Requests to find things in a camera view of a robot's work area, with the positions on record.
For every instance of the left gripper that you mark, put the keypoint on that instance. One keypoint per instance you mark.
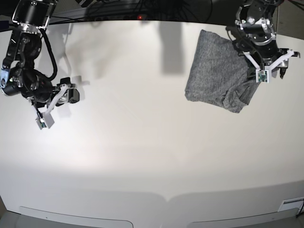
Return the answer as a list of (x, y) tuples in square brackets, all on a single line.
[(281, 63)]

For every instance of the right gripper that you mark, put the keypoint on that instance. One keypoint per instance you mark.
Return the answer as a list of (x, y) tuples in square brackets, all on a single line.
[(45, 99)]

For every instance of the grey long-sleeve T-shirt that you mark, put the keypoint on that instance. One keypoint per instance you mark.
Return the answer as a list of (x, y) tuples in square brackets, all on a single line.
[(218, 75)]

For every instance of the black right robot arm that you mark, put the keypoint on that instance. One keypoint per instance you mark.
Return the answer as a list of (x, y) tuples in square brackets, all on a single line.
[(18, 74)]

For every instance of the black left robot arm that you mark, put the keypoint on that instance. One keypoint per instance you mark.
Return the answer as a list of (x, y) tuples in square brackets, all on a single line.
[(257, 39)]

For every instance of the black power strip red light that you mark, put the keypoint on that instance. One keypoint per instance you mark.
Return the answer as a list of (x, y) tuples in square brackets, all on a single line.
[(120, 17)]

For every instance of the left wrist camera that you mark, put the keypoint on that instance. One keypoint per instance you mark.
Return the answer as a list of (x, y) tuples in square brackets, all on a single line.
[(263, 75)]

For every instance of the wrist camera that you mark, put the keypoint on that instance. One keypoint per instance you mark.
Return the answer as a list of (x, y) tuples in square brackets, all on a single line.
[(263, 75), (44, 120)]

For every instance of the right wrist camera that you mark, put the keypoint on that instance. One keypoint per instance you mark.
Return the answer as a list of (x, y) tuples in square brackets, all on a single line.
[(44, 120)]

